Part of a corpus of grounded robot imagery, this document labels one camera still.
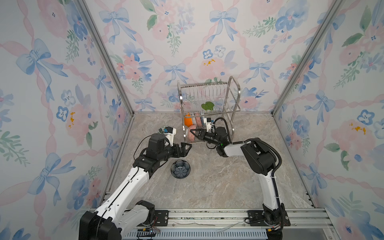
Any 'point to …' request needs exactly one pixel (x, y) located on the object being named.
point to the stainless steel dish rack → (199, 100)
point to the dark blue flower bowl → (180, 169)
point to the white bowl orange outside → (188, 121)
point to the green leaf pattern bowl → (163, 130)
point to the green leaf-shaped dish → (208, 105)
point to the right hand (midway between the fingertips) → (190, 130)
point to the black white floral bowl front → (191, 137)
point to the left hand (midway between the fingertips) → (185, 144)
